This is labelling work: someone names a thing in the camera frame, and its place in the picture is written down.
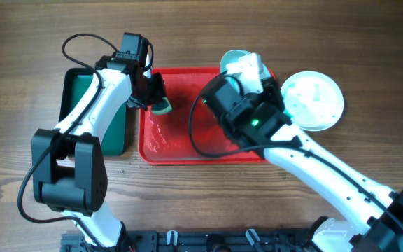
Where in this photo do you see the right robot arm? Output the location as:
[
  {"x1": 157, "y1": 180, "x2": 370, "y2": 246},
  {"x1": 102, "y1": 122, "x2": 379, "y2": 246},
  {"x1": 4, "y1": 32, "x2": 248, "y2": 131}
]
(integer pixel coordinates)
[{"x1": 199, "y1": 73, "x2": 403, "y2": 251}]

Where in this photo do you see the white plate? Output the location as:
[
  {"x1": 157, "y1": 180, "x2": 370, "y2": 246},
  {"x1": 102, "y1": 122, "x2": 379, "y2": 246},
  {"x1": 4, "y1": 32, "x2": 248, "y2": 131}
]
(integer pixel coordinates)
[
  {"x1": 220, "y1": 50, "x2": 271, "y2": 77},
  {"x1": 281, "y1": 71, "x2": 345, "y2": 132}
]

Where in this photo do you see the green sponge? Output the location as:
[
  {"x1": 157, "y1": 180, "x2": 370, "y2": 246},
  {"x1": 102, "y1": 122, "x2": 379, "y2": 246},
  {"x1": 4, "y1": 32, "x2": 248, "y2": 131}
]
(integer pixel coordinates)
[{"x1": 151, "y1": 97, "x2": 173, "y2": 116}]

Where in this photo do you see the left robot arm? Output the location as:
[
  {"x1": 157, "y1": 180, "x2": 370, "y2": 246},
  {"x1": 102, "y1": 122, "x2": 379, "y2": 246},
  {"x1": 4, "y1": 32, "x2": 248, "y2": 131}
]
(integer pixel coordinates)
[{"x1": 17, "y1": 33, "x2": 172, "y2": 251}]

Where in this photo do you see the red plastic tray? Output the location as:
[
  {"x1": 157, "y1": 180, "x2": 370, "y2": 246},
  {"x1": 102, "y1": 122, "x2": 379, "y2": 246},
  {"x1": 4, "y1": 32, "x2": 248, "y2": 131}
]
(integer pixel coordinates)
[{"x1": 138, "y1": 66, "x2": 264, "y2": 165}]

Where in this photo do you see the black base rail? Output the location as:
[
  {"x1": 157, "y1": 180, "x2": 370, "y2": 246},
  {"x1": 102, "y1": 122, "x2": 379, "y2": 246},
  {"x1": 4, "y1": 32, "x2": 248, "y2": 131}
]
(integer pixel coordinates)
[{"x1": 59, "y1": 227, "x2": 328, "y2": 252}]

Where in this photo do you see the dark green tray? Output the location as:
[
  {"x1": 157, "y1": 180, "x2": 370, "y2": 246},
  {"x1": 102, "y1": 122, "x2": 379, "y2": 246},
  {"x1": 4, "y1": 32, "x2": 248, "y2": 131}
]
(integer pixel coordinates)
[{"x1": 59, "y1": 68, "x2": 127, "y2": 156}]

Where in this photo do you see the white plate top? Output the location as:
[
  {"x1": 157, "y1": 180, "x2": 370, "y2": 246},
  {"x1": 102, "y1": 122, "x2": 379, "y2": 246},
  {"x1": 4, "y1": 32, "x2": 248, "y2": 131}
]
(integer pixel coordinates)
[{"x1": 220, "y1": 50, "x2": 271, "y2": 77}]

